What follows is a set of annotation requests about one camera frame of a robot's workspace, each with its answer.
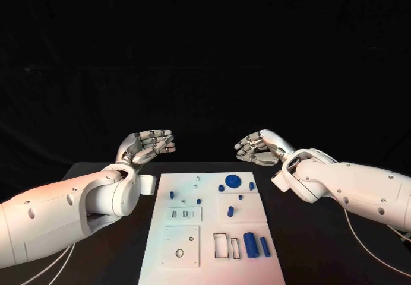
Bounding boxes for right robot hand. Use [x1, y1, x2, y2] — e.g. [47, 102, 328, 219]
[233, 129, 298, 167]

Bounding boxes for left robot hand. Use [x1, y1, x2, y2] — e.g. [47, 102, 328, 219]
[114, 129, 178, 166]

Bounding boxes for white task board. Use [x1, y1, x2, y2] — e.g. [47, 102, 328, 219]
[138, 172, 288, 285]

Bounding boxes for blue gear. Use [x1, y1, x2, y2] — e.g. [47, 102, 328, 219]
[226, 174, 249, 189]

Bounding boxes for large blue cylinder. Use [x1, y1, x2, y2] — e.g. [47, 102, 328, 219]
[243, 232, 262, 259]

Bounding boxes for thin long blue cylinder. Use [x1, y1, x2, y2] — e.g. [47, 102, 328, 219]
[260, 236, 272, 258]

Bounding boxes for white cable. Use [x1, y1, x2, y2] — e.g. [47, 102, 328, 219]
[344, 208, 411, 275]
[52, 243, 77, 285]
[19, 246, 73, 285]
[387, 224, 411, 241]

